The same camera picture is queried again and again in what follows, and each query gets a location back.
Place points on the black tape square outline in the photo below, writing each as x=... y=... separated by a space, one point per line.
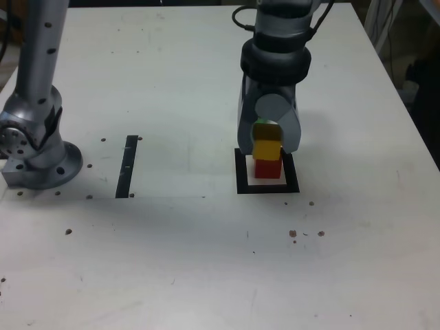
x=241 y=175

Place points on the yellow cube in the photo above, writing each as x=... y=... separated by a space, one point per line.
x=266 y=149

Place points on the white metal frame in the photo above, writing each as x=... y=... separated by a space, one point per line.
x=374 y=20

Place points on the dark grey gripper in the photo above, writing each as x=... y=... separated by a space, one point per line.
x=275 y=88

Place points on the black tape strip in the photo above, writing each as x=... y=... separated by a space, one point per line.
x=126 y=168

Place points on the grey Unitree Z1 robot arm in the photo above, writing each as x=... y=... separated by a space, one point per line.
x=38 y=68

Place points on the red cube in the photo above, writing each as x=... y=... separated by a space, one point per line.
x=268 y=170

